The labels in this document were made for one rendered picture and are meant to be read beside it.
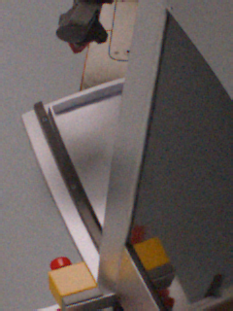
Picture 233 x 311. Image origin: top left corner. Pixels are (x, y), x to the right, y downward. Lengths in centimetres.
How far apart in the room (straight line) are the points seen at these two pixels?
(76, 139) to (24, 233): 92
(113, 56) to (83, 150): 90
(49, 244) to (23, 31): 77
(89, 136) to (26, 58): 123
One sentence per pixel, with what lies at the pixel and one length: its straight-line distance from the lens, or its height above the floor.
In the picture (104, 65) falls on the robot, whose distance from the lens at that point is 306.
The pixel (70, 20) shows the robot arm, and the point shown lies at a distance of 186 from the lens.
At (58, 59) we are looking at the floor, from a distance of 341.
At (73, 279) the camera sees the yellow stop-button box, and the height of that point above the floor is 103.
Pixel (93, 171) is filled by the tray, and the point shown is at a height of 88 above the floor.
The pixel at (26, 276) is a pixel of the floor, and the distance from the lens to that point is 305.
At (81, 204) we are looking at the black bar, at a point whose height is 90.
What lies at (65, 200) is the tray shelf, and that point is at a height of 88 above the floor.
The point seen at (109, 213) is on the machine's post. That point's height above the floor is 122.
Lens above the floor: 277
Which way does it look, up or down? 60 degrees down
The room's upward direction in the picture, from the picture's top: 10 degrees clockwise
